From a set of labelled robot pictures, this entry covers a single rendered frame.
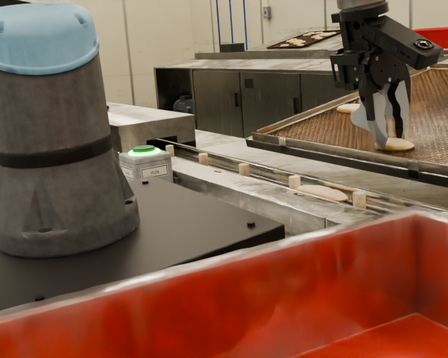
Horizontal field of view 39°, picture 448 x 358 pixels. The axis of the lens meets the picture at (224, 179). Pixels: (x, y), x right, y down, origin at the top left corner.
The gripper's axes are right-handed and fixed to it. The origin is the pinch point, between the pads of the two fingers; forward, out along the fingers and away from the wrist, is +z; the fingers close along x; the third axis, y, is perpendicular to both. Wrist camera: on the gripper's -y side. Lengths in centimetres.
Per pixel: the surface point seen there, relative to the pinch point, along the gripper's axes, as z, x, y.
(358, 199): 2.4, 16.9, -7.7
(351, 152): 1.0, 5.7, 3.7
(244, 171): 2.9, 14.8, 20.1
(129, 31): 23, -308, 689
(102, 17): -3, -278, 691
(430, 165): 0.8, 6.7, -11.7
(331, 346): 2, 43, -29
